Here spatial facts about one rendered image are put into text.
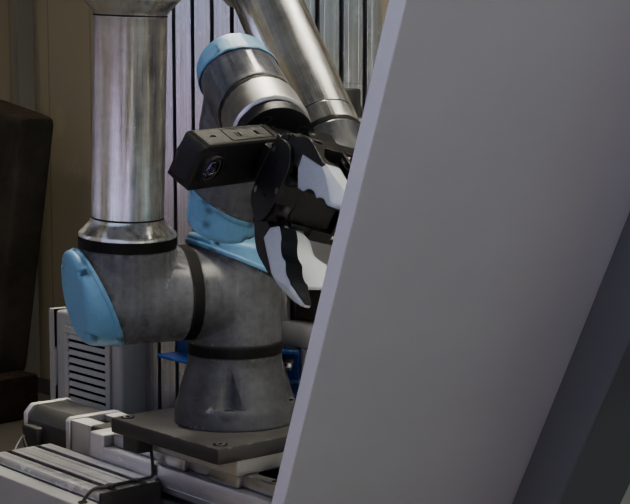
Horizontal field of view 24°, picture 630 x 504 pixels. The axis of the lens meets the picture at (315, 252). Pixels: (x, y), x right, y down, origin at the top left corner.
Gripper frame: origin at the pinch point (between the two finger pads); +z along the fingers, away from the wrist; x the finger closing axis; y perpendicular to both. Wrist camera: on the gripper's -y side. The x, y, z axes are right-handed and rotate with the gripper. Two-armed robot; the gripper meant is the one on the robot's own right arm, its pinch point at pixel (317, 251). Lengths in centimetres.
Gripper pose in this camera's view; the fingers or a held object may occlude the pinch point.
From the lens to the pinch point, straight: 113.2
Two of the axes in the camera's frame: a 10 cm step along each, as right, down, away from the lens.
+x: -4.0, 8.2, 4.1
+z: 2.9, 5.4, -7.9
